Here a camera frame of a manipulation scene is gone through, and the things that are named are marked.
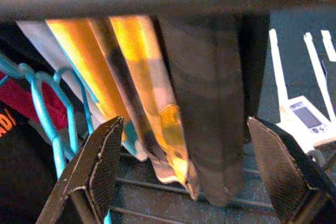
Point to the white electronic device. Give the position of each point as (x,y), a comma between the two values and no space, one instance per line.
(307,119)

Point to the red shirt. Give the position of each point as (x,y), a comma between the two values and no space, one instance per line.
(15,95)

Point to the long black garment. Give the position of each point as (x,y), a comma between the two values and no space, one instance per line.
(210,90)

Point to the black t-shirt orange print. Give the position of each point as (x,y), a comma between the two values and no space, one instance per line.
(26,169)

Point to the yellow plaid garment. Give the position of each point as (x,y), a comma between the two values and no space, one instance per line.
(78,51)

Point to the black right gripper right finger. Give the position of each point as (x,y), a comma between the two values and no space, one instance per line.
(288,176)

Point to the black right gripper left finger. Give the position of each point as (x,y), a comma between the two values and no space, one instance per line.
(86,176)

